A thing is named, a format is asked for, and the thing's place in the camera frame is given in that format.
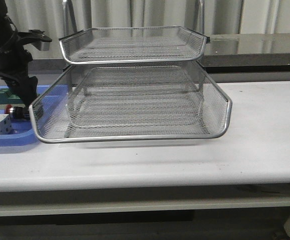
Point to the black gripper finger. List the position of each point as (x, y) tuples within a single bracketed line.
[(25, 88)]

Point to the blue plastic tray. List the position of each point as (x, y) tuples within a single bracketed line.
[(22, 133)]

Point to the silver mesh tray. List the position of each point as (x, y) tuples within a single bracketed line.
[(135, 111), (55, 126), (133, 45)]

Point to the dark granite counter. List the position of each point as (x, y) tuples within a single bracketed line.
[(246, 53)]

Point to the green terminal block module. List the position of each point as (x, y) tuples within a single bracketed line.
[(8, 98)]

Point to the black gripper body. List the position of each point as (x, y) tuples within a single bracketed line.
[(13, 57)]

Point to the silver metal rack frame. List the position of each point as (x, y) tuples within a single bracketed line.
[(70, 17)]

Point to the red emergency stop button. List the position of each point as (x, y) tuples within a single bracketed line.
[(23, 113)]

